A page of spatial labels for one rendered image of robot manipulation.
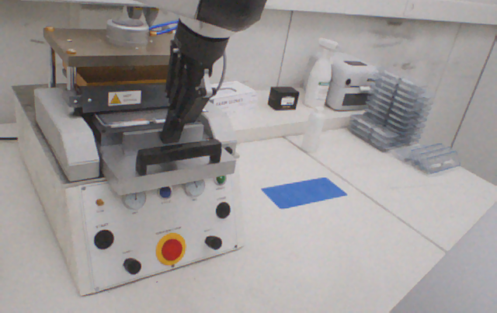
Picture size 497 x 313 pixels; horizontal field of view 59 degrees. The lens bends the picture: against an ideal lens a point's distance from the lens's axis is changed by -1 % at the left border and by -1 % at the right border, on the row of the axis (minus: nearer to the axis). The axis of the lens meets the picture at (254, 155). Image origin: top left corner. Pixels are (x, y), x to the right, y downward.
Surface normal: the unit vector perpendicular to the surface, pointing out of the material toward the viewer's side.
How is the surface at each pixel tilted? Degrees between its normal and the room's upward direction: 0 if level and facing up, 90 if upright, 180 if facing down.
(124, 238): 65
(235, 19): 124
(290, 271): 0
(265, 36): 90
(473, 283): 44
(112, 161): 0
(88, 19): 90
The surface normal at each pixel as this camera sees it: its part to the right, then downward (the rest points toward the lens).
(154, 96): 0.56, 0.46
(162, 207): 0.58, 0.04
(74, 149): 0.49, -0.37
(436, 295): -0.46, -0.55
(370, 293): 0.17, -0.88
